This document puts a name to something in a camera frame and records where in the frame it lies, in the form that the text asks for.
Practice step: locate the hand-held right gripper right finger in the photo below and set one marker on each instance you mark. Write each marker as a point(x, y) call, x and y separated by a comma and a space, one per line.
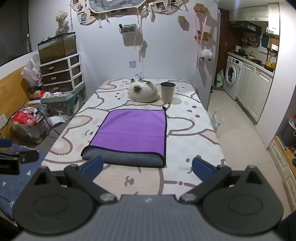
point(202, 169)

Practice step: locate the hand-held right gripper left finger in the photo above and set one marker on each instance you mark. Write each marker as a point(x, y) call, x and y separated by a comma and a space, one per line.
point(93, 166)

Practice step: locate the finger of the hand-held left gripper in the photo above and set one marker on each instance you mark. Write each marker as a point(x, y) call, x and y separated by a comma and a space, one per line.
point(25, 156)
point(4, 143)

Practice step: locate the purple and grey towel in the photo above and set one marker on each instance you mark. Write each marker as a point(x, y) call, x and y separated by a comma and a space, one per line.
point(131, 132)

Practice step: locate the blue patterned blanket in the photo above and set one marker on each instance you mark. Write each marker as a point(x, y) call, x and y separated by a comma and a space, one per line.
point(13, 185)

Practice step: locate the red packet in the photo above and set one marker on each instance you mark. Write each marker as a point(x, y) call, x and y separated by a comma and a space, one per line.
point(23, 118)

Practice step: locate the printed bear tablecloth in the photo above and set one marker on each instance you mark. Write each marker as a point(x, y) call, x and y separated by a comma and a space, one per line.
point(187, 139)

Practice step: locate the clear plastic bag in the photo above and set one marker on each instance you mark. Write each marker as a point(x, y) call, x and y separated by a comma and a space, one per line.
point(215, 120)

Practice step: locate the teal patterned storage box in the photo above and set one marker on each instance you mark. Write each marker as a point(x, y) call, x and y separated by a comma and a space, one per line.
point(67, 102)

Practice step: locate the white and red plastic bag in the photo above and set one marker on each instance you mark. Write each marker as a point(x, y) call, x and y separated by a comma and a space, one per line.
point(31, 70)

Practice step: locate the grey cup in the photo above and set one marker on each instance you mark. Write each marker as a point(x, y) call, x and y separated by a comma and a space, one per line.
point(167, 92)

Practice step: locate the white drawer cabinet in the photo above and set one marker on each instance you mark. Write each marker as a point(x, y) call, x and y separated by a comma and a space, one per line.
point(57, 76)

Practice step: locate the white cat-shaped ceramic jar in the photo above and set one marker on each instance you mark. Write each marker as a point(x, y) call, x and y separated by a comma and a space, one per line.
point(143, 91)

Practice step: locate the green bag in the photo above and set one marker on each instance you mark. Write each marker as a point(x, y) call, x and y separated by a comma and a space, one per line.
point(220, 80)

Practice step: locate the white kitchen base cabinets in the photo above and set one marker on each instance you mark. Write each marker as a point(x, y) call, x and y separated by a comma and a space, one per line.
point(254, 92)

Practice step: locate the dark trash bin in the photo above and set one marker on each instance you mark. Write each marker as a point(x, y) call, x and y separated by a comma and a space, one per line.
point(290, 133)

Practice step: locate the white washing machine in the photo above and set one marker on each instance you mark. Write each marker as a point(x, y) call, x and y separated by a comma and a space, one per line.
point(232, 76)

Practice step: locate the small metal ornament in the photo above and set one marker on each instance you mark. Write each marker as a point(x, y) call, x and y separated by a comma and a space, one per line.
point(139, 77)

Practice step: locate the dark glass tank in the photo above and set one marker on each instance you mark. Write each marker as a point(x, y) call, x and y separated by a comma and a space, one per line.
point(56, 47)

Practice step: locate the white sheep plush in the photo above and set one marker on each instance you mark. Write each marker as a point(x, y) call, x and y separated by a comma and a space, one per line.
point(205, 55)

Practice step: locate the yellow pot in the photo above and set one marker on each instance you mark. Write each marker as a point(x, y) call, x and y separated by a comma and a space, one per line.
point(270, 65)

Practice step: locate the brown door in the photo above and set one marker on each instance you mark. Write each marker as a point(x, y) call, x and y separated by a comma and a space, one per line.
point(223, 46)

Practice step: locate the dried flower bouquet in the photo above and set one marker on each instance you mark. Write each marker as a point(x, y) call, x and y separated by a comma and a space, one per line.
point(62, 19)

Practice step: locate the teal hanging cloth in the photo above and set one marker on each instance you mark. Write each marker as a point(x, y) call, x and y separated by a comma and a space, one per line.
point(265, 40)

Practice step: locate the black range hood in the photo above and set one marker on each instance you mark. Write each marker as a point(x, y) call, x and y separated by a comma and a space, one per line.
point(246, 26)

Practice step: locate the wall power socket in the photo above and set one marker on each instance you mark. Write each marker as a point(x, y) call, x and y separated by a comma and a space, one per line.
point(2, 120)

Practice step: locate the clear wall shelf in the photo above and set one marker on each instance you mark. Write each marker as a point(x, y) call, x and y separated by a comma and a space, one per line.
point(128, 29)

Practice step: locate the wooden wall sign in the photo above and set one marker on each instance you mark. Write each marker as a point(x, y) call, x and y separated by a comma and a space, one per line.
point(200, 8)
point(181, 19)

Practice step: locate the grey wall banner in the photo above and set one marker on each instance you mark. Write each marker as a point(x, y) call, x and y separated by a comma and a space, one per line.
point(115, 5)

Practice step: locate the white kitchen wall cabinets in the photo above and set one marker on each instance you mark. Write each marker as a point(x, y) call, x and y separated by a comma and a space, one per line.
point(252, 12)

